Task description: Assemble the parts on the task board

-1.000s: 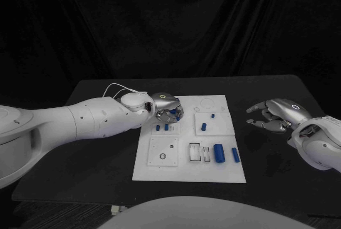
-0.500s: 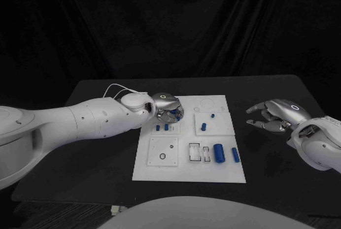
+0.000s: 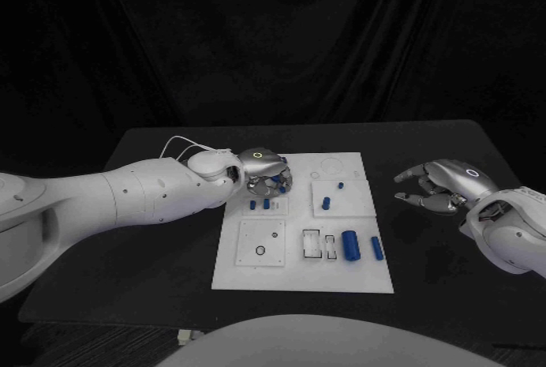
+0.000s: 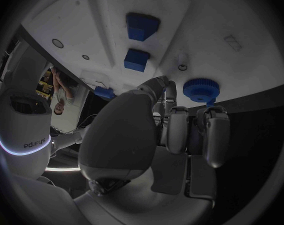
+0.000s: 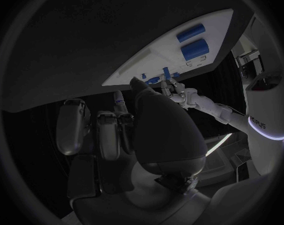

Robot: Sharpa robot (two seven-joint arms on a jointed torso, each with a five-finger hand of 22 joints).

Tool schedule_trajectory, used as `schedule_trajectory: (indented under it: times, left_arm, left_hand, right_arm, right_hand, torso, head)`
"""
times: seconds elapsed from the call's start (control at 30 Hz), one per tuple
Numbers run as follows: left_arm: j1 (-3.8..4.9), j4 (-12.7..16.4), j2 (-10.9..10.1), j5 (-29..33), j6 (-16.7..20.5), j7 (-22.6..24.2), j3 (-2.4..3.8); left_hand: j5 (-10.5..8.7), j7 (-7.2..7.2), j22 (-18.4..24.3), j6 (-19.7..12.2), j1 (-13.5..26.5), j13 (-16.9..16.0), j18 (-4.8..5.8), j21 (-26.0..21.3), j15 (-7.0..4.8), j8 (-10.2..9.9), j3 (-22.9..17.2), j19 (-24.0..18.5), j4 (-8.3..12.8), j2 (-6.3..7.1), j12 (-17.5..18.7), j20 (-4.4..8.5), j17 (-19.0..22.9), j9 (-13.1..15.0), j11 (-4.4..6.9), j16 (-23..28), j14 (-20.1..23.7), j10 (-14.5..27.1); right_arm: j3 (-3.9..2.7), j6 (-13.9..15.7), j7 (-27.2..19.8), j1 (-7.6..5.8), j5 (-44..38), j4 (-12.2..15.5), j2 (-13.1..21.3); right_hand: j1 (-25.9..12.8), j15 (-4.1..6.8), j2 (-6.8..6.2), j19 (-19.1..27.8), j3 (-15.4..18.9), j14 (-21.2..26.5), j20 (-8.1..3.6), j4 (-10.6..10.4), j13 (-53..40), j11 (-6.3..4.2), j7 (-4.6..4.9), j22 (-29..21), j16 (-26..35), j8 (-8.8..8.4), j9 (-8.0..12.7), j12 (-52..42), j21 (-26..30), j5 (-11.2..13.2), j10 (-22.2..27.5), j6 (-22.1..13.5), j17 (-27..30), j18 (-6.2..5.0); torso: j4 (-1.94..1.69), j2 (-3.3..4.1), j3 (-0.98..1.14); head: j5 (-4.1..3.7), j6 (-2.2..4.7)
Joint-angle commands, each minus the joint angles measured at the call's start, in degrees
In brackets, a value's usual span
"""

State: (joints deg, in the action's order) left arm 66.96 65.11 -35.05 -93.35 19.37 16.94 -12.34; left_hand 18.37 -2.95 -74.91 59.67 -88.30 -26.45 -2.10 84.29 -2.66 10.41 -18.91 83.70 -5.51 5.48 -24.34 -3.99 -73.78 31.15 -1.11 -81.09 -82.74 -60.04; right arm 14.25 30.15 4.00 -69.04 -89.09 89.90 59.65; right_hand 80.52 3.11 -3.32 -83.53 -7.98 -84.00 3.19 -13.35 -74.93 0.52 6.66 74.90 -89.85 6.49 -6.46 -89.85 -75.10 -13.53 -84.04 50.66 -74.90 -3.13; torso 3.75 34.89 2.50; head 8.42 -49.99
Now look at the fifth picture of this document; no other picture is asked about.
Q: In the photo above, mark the blue plug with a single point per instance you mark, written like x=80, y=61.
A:
x=176, y=75

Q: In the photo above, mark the small blue peg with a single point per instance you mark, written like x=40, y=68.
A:
x=143, y=76

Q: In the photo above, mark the glowing light bar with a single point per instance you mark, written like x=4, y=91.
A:
x=219, y=144

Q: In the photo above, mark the blue block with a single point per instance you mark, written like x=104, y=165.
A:
x=152, y=80

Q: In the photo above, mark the long blue cylinder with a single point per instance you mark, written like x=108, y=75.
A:
x=190, y=33

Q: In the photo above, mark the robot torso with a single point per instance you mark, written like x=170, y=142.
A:
x=265, y=105

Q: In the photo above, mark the white task board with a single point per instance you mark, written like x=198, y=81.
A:
x=176, y=50

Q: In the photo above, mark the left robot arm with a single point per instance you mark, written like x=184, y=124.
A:
x=207, y=105

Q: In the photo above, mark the short blue cylinder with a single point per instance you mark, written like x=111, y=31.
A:
x=195, y=49

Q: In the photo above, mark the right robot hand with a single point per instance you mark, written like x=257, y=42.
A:
x=165, y=127

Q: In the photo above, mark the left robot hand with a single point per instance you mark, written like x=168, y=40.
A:
x=173, y=90

